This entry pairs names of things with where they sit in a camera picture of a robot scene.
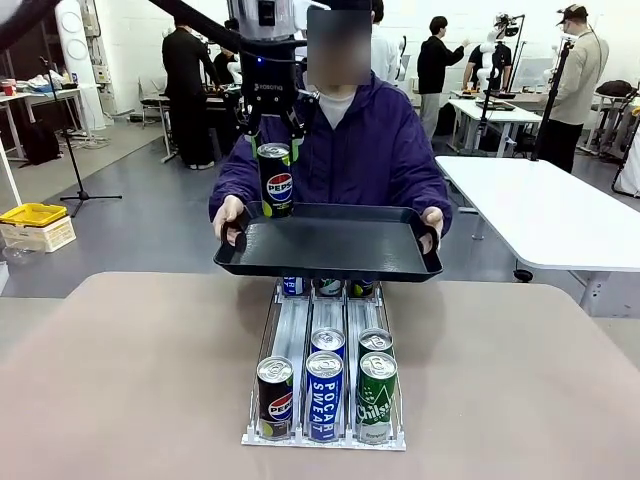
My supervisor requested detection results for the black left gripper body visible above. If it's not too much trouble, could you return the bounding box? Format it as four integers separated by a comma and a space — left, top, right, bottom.
239, 38, 301, 115

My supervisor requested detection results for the black serving tray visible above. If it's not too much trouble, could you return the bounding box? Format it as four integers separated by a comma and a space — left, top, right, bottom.
213, 202, 445, 284

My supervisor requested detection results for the person in purple hoodie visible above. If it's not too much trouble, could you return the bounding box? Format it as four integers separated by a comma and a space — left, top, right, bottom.
208, 0, 454, 251

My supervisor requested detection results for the person in black sweater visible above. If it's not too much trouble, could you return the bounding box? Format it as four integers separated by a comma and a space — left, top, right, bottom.
417, 16, 471, 139

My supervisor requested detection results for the person in beige jacket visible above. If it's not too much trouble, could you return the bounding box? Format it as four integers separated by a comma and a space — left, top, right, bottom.
537, 3, 610, 174

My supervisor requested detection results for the person's right hand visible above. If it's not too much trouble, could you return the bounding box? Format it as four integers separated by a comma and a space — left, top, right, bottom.
212, 194, 246, 246

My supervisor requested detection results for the person's left hand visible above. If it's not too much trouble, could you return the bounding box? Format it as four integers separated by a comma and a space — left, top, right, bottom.
421, 207, 446, 242

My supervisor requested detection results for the man in black clothes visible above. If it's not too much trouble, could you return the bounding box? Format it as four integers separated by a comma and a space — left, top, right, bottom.
162, 24, 221, 171

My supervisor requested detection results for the man in white shirt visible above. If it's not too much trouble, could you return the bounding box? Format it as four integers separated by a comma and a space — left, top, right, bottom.
369, 0, 402, 87

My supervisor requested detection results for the white can dispenser rack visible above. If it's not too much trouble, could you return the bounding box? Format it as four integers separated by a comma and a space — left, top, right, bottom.
241, 277, 407, 453

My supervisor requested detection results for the black microphone stand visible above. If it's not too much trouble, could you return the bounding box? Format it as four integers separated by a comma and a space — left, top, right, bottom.
39, 55, 124, 219

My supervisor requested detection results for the white tower air conditioner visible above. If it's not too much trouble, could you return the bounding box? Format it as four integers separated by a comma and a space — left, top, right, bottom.
55, 0, 109, 132

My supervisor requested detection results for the white standing desk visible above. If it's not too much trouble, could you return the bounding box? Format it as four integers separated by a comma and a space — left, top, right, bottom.
447, 97, 544, 156

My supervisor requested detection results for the black bag under desk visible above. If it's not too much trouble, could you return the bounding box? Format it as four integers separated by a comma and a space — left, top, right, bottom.
22, 122, 62, 166

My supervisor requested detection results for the yellow and white plastic crate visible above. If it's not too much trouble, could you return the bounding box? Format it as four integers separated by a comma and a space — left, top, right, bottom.
0, 202, 77, 254

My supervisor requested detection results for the clear plastic bowl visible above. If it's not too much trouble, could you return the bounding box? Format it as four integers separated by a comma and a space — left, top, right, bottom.
2, 244, 39, 266

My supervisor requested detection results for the large white table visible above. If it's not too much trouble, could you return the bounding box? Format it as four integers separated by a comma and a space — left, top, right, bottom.
434, 155, 640, 317

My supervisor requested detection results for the black bag on table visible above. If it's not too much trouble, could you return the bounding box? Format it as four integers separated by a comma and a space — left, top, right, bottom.
594, 79, 639, 99

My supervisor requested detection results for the black camera tripod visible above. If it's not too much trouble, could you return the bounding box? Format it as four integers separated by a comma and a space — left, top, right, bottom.
530, 37, 574, 162

